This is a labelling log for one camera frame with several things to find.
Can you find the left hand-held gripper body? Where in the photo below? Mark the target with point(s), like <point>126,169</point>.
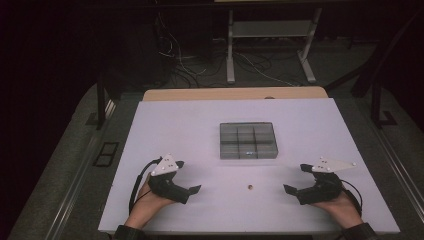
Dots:
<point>166,188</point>

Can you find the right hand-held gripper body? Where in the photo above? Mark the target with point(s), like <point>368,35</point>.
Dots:
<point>320,191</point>

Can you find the clear plastic compartment box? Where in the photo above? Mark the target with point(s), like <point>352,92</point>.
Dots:
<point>248,140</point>

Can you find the person's right hand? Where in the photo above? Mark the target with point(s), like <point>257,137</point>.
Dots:
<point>341,208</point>

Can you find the person's left hand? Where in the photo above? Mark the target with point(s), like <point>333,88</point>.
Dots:
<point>146,208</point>

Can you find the grey metal stand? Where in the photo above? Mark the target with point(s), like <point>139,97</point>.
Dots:
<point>271,30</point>

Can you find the metal floor rail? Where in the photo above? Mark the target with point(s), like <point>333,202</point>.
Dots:
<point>396,166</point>
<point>71,186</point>

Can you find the black metal frame post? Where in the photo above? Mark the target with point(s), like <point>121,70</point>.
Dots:
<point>101,100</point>

